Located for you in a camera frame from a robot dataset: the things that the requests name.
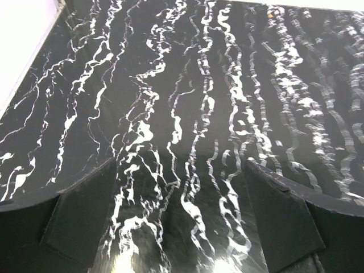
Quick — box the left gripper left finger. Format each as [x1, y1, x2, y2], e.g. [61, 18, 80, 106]
[1, 158, 117, 272]

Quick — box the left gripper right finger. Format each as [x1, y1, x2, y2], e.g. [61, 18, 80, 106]
[244, 160, 363, 272]

